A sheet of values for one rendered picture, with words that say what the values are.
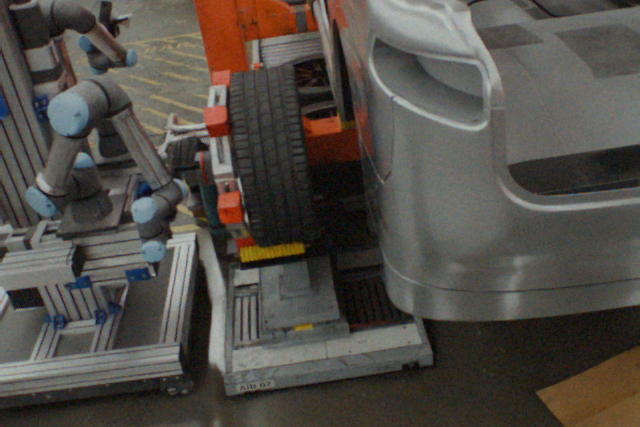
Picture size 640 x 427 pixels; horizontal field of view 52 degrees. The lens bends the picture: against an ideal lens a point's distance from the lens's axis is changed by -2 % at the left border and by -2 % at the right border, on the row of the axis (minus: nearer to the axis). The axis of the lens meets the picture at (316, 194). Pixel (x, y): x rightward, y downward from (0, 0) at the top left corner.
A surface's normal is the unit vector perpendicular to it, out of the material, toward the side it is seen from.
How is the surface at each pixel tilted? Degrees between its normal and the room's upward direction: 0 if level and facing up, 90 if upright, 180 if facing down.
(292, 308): 0
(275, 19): 90
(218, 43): 90
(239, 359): 0
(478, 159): 88
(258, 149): 56
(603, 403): 2
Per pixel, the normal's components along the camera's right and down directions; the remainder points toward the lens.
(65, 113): -0.35, 0.44
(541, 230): -0.08, 0.62
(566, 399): -0.07, -0.84
